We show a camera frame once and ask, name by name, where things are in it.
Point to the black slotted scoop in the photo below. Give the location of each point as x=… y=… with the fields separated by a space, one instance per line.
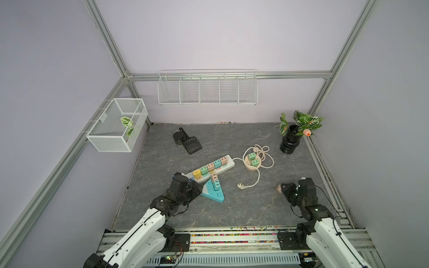
x=191 y=144

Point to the white mesh basket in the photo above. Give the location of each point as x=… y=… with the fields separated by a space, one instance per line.
x=109 y=135

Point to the yellow plug adapter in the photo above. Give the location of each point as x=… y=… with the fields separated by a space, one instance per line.
x=197 y=174

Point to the white long power strip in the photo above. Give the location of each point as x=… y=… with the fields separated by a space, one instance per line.
x=218 y=166

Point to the black vase with plant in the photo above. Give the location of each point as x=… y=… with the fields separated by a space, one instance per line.
x=304 y=125

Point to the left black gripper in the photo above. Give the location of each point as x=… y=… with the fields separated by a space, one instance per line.
x=195 y=190

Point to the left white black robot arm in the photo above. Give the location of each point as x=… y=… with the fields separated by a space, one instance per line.
x=151 y=234

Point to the teal triangular power strip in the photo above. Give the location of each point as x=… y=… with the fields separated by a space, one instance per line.
x=210 y=193

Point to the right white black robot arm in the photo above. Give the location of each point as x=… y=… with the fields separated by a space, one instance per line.
x=320 y=231

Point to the white wall plug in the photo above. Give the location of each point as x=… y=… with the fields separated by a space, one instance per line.
x=241 y=186

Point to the teal plug adapter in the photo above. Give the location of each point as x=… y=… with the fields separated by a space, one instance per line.
x=216 y=185

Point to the white wire wall shelf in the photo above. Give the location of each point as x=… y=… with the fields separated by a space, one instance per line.
x=208 y=87

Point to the green leaf in basket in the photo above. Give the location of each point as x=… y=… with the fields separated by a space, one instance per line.
x=127 y=122

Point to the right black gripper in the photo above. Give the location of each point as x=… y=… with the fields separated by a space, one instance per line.
x=290 y=186

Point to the black round container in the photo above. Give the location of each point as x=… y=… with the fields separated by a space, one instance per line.
x=179 y=137

